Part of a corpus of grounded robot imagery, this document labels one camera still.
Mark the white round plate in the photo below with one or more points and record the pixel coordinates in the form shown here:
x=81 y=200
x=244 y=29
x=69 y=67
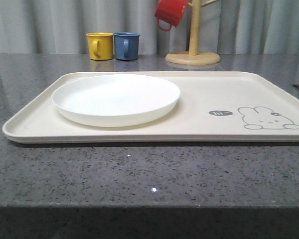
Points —
x=116 y=100

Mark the cream rabbit serving tray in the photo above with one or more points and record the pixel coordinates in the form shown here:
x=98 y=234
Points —
x=214 y=106

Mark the wooden mug tree stand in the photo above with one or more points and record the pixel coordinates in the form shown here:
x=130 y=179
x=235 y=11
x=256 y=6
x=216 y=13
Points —
x=194 y=56

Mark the blue enamel mug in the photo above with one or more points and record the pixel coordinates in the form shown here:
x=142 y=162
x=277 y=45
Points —
x=126 y=45

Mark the yellow enamel mug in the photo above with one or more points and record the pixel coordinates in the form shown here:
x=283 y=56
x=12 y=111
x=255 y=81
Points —
x=100 y=45

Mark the red enamel mug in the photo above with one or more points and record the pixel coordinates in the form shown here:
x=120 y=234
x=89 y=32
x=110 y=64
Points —
x=171 y=12

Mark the grey pleated curtain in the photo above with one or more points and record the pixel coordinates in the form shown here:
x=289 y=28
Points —
x=227 y=26

